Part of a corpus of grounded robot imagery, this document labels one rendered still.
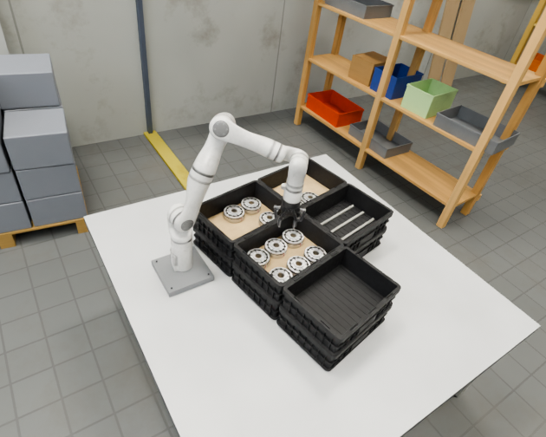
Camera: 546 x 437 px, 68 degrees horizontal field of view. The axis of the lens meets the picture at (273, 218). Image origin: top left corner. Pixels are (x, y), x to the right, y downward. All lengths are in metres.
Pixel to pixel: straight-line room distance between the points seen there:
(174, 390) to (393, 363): 0.85
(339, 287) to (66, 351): 1.57
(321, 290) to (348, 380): 0.36
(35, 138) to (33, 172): 0.25
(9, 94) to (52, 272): 1.14
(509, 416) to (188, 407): 1.88
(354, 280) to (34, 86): 2.28
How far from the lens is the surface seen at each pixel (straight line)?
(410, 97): 3.70
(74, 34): 3.87
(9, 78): 3.03
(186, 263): 1.83
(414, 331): 1.91
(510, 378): 2.98
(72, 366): 2.54
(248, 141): 1.49
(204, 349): 1.66
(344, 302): 1.72
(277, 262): 1.79
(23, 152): 2.84
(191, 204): 1.61
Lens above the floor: 2.12
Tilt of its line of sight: 40 degrees down
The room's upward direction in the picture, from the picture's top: 9 degrees clockwise
